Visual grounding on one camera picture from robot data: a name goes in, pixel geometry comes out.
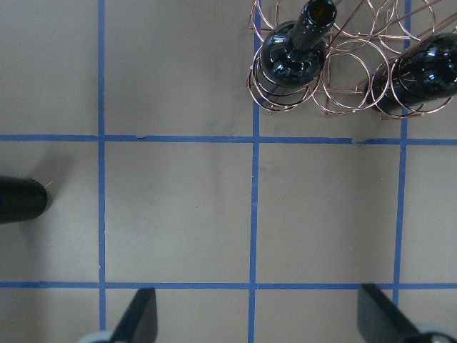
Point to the dark wine bottle slot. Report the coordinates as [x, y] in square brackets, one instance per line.
[423, 73]
[293, 54]

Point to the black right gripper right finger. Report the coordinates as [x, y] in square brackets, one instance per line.
[379, 320]

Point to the dark wine bottle left slot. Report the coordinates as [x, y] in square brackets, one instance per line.
[293, 54]

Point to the copper wire wine basket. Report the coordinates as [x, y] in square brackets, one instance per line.
[363, 49]

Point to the dark wine bottle right slot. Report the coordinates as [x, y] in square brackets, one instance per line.
[423, 73]

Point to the dark wine bottle carried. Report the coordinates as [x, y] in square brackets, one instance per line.
[21, 199]

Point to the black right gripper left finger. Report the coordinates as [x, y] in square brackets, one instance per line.
[139, 322]

